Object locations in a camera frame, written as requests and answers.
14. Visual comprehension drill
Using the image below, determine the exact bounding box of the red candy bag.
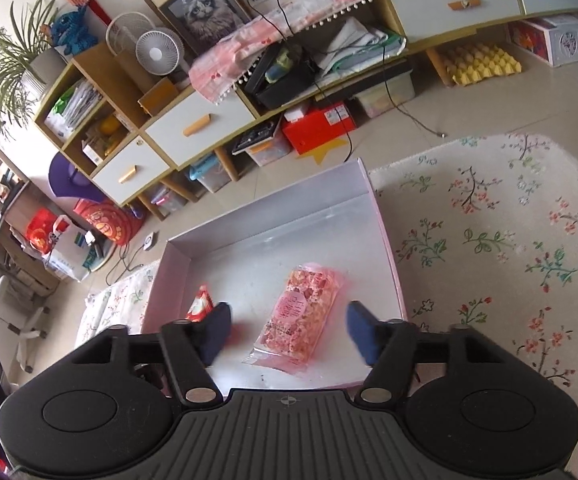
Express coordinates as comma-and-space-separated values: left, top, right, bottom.
185, 284, 214, 323

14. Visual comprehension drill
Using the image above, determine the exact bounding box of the pink nougat pack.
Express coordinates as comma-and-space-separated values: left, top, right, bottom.
243, 263, 344, 374

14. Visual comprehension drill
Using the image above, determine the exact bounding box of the pink cardboard box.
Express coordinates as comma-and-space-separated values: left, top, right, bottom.
141, 160, 405, 393

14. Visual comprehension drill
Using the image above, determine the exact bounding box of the red lantern bag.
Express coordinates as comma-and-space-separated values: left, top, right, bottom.
74, 198, 145, 246

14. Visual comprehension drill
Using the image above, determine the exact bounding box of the white shopping bag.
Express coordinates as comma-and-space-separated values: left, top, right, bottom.
24, 208, 98, 282

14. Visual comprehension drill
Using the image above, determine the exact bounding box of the floral tablecloth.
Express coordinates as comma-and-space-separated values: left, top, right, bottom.
76, 133, 578, 476

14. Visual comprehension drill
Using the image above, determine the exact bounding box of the red shoe box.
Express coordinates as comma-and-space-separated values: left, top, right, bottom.
280, 102, 356, 155

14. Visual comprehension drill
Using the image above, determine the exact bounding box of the white office chair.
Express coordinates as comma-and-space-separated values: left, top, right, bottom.
0, 275, 51, 375

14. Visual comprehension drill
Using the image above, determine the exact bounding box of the wooden tv cabinet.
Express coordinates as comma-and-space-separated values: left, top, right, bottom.
35, 0, 578, 206

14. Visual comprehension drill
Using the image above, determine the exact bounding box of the pink cloth on cabinet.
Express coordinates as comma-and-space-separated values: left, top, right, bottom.
189, 0, 370, 104

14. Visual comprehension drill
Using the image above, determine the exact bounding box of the black storage tray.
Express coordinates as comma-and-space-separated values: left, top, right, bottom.
243, 41, 319, 110

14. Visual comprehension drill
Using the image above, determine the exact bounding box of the yellow egg tray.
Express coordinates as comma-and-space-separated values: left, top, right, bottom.
441, 42, 522, 87

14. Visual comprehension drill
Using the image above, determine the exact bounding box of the white desk fan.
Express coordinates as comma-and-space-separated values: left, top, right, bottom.
135, 27, 189, 76

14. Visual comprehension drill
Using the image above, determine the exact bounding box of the potted green plant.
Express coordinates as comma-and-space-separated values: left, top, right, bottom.
0, 0, 60, 138

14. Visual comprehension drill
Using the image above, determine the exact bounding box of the framed cat picture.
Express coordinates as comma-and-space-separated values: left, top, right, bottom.
146, 0, 251, 56

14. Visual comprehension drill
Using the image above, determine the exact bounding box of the white decorative box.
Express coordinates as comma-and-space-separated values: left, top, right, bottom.
506, 14, 578, 67

